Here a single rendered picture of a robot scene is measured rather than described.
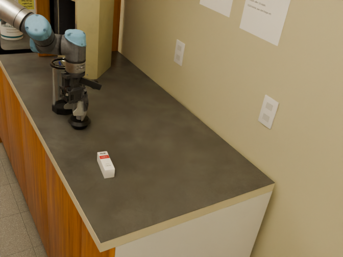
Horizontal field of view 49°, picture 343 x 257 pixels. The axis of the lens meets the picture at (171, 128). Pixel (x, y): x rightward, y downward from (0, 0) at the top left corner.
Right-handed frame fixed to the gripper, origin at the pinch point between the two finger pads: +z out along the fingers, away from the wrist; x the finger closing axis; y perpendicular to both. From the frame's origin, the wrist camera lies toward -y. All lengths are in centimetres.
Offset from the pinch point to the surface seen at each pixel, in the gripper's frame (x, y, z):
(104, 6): -37, -40, -31
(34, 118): -15.1, 11.7, 5.1
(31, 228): -44, 3, 99
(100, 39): -35, -37, -16
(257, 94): 53, -44, -21
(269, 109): 61, -42, -18
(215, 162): 52, -27, 5
